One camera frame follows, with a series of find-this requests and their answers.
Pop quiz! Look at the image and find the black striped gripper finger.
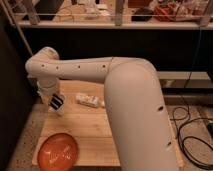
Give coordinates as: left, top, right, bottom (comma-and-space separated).
50, 94, 64, 110

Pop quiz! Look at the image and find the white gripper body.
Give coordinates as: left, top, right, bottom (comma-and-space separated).
37, 79, 65, 116

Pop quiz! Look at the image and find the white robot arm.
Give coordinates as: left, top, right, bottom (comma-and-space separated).
25, 47, 179, 171

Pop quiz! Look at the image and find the wooden board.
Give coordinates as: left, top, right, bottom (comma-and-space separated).
39, 80, 184, 171

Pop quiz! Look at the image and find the wooden shelf with railing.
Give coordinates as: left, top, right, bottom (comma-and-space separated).
6, 0, 213, 30

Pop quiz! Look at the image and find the black object on shelf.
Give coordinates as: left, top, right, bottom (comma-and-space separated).
131, 8, 154, 22

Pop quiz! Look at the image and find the red object on shelf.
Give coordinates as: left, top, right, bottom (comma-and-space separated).
153, 2, 194, 22

